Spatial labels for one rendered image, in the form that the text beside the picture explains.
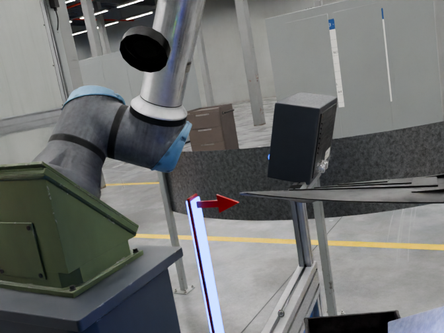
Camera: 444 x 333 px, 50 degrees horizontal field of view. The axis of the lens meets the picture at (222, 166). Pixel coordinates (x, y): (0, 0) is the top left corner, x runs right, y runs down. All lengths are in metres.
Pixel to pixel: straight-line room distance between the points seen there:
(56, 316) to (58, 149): 0.30
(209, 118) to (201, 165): 4.70
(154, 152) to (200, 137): 6.57
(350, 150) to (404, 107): 4.33
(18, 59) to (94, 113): 1.52
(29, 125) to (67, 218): 1.58
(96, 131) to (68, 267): 0.27
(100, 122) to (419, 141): 1.81
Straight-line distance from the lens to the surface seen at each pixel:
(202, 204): 0.61
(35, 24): 2.60
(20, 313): 0.92
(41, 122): 2.49
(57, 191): 0.87
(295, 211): 1.13
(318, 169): 1.18
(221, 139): 7.34
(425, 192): 0.51
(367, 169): 2.44
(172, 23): 0.89
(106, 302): 0.85
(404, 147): 2.47
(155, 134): 0.94
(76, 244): 0.90
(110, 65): 11.01
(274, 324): 0.97
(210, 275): 0.64
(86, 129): 0.96
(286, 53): 7.10
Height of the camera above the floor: 1.33
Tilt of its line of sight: 11 degrees down
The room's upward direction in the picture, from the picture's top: 10 degrees counter-clockwise
